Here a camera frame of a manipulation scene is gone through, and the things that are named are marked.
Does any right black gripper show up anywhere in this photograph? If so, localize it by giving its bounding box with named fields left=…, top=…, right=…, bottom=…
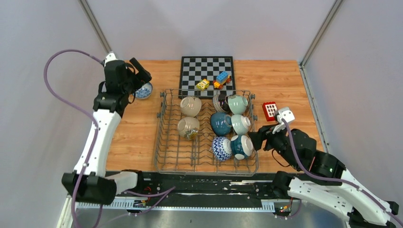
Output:
left=246, top=121, right=299, bottom=169

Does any blue floral white bowl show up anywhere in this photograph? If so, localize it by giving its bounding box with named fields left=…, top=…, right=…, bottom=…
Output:
left=133, top=82, right=153, bottom=99

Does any beige floral bowl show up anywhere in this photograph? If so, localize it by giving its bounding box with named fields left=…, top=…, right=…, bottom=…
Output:
left=177, top=117, right=200, bottom=141

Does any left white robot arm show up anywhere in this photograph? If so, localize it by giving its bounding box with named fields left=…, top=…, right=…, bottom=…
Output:
left=61, top=55, right=152, bottom=205

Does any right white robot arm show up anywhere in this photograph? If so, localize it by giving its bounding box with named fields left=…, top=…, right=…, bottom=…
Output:
left=248, top=125, right=403, bottom=228

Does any teal white dotted bowl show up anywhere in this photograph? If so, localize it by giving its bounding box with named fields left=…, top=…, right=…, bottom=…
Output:
left=230, top=135, right=254, bottom=160

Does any light blue striped bowl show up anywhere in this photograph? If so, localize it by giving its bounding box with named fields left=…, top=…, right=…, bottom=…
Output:
left=231, top=114, right=251, bottom=135

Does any red toy block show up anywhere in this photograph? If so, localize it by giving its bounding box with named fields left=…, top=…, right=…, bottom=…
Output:
left=262, top=102, right=278, bottom=122

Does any blue zigzag bowl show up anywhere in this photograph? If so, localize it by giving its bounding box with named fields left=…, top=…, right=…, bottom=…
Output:
left=211, top=136, right=232, bottom=162

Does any dark teal glazed bowl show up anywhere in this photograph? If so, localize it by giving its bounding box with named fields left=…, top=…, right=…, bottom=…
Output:
left=210, top=112, right=232, bottom=136

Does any mint green bowl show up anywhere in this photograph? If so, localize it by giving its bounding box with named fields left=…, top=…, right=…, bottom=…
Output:
left=227, top=95, right=249, bottom=114

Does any black patterned bowl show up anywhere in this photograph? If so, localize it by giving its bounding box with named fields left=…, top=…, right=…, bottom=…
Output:
left=212, top=94, right=230, bottom=113

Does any black white checkerboard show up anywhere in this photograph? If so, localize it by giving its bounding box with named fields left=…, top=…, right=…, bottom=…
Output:
left=178, top=56, right=236, bottom=99

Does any beige bowl upper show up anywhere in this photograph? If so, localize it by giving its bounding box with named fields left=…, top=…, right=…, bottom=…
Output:
left=180, top=96, right=202, bottom=117

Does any yellow toy car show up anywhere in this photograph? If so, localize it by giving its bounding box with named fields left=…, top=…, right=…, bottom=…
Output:
left=196, top=79, right=210, bottom=90

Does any blue orange toy truck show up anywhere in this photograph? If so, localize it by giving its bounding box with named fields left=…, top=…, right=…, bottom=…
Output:
left=213, top=71, right=231, bottom=90

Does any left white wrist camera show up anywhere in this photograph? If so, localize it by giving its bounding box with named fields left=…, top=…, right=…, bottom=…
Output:
left=102, top=51, right=118, bottom=66

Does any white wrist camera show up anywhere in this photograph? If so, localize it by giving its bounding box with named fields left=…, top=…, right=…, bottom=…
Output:
left=272, top=106, right=295, bottom=134
left=102, top=51, right=118, bottom=66

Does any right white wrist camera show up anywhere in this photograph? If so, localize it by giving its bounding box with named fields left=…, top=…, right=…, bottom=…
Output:
left=272, top=106, right=295, bottom=134

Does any grey wire dish rack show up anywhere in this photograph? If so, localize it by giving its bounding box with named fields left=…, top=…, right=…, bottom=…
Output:
left=154, top=89, right=259, bottom=176

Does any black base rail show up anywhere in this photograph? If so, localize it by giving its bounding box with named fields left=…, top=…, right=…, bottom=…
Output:
left=104, top=171, right=297, bottom=212

